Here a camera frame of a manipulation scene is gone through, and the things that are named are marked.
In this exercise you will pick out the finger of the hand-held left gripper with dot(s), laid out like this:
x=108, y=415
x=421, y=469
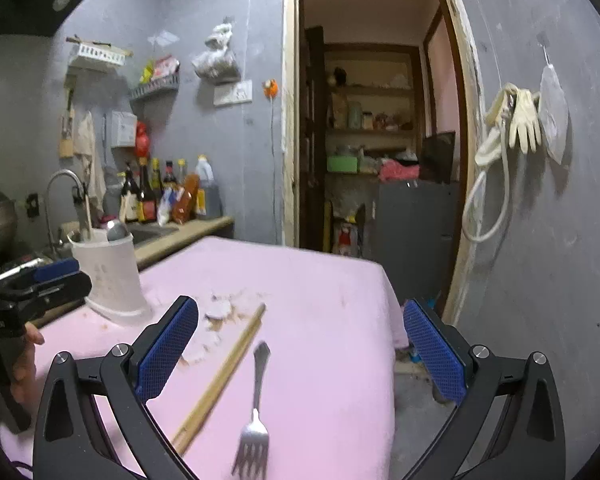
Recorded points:
x=50, y=292
x=57, y=269

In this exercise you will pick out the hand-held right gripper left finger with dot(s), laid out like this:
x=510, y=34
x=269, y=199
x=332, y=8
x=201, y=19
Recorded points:
x=167, y=347

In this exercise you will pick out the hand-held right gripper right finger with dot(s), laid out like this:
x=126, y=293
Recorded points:
x=435, y=352

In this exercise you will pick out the white plastic utensil basket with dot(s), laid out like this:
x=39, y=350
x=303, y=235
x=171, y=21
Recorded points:
x=110, y=280

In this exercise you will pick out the wooden chopstick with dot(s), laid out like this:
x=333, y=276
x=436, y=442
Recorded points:
x=225, y=367
x=215, y=395
x=87, y=215

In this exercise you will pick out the metal spoon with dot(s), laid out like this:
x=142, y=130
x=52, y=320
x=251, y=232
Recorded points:
x=116, y=230

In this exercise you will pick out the metal fork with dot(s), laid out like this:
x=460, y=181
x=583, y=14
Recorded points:
x=254, y=410

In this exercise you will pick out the person's left hand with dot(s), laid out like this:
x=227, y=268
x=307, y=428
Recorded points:
x=27, y=365

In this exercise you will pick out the chrome faucet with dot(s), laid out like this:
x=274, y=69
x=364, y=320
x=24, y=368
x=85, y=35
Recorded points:
x=50, y=200

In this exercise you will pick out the dark bottle white label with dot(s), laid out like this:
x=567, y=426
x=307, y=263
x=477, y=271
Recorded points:
x=129, y=200

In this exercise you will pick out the steel sink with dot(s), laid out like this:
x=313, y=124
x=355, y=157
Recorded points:
x=152, y=232

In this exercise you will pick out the grey cabinet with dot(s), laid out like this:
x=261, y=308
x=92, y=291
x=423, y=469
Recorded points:
x=415, y=235

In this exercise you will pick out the hanging dish cloth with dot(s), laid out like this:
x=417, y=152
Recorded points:
x=87, y=145

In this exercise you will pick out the pink tablecloth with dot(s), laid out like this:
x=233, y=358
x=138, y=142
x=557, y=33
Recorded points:
x=305, y=310

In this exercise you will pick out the hanging bamboo brush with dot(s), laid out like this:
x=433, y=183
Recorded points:
x=67, y=125

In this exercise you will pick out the red cap sauce bottle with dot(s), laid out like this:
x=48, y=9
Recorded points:
x=169, y=177

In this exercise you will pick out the orange food packet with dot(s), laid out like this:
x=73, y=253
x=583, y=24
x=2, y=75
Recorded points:
x=186, y=202

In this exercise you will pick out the red plastic bag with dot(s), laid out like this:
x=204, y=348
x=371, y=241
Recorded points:
x=141, y=140

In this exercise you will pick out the yellow cap clear bottle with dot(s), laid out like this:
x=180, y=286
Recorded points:
x=181, y=172

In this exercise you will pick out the large oil jug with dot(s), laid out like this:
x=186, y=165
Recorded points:
x=209, y=190

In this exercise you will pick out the red cloth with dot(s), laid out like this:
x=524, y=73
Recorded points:
x=399, y=171

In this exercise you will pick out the black monitor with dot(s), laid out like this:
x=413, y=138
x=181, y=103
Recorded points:
x=437, y=157

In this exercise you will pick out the green box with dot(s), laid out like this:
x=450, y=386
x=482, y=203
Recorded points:
x=342, y=164

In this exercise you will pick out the green snack packet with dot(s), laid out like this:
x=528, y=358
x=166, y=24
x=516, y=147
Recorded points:
x=147, y=72

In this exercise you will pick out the red snack packet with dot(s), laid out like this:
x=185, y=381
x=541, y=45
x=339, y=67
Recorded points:
x=166, y=67

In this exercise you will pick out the cream rubber gloves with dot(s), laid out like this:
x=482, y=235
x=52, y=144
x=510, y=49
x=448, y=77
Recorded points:
x=525, y=120

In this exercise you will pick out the dark wooden door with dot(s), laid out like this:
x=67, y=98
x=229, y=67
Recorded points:
x=312, y=135

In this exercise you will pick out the hanging clear plastic bag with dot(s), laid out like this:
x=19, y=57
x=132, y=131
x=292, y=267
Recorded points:
x=215, y=57

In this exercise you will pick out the wooden shelf unit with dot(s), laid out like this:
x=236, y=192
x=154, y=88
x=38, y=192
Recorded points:
x=375, y=90

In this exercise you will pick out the white mesh bag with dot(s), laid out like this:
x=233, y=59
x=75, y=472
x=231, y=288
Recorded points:
x=554, y=110

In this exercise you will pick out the black wall outlet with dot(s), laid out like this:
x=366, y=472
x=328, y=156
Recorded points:
x=32, y=205

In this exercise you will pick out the white square wall box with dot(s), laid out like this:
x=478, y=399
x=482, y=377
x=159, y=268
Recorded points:
x=124, y=129

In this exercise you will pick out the metal wall shelf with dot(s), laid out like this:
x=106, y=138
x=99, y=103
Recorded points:
x=155, y=87

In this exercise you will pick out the white wall basket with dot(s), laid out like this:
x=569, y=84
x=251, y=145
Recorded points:
x=100, y=54

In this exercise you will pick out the white wall socket panel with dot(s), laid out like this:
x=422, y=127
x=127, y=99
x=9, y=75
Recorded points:
x=232, y=93

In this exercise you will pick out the wooden door frame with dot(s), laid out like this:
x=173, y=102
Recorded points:
x=290, y=110

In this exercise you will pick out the orange wall hook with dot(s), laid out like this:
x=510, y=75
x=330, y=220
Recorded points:
x=271, y=88

